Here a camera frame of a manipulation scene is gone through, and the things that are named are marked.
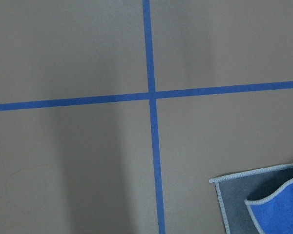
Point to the blue microfiber towel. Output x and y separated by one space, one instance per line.
258 201

